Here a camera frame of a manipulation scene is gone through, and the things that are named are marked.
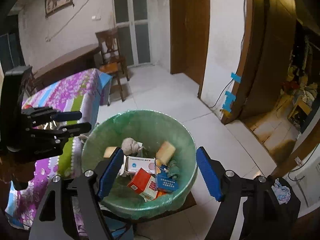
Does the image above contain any orange sponge block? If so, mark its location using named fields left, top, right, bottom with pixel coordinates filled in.
left=104, top=146, right=117, bottom=158

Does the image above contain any framed wall picture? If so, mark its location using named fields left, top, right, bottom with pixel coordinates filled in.
left=45, top=0, right=74, bottom=18

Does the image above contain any open dark wooden door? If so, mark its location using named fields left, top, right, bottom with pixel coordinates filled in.
left=221, top=0, right=297, bottom=125

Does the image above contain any yellow sponge block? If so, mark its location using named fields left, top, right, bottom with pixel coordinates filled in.
left=156, top=141, right=176, bottom=165

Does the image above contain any dark wooden dining table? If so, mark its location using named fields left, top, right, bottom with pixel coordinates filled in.
left=32, top=44, right=101, bottom=90

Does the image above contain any white glass double door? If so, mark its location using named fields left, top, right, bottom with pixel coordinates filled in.
left=113, top=0, right=151, bottom=66

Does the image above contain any crumpled tissue on glove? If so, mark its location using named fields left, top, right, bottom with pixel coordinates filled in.
left=271, top=178, right=291, bottom=205

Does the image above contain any brown wooden door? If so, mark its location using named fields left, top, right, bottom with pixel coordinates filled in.
left=170, top=0, right=210, bottom=98

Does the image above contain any green cloth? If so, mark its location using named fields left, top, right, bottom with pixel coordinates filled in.
left=167, top=159, right=180, bottom=180

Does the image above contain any blue cigarette box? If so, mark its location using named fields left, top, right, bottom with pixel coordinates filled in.
left=155, top=165, right=178, bottom=193

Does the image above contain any red cigarette carton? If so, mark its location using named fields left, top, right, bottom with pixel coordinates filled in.
left=127, top=168, right=158, bottom=202

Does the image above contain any white medicine box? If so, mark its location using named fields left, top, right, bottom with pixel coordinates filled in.
left=125, top=156, right=155, bottom=174

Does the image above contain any floral purple tablecloth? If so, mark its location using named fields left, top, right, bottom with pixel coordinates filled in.
left=1, top=66, right=111, bottom=227

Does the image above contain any white appliance box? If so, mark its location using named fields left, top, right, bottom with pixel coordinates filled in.
left=285, top=148, right=319, bottom=209

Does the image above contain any bread in clear bag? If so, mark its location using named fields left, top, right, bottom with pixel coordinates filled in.
left=38, top=120, right=61, bottom=130

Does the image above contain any wall cable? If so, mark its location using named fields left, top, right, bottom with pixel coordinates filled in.
left=44, top=0, right=108, bottom=42

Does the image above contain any green trash bin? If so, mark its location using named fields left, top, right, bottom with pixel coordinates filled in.
left=81, top=110, right=197, bottom=220

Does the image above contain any wooden chair right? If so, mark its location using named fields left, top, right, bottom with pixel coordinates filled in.
left=95, top=28, right=130, bottom=101

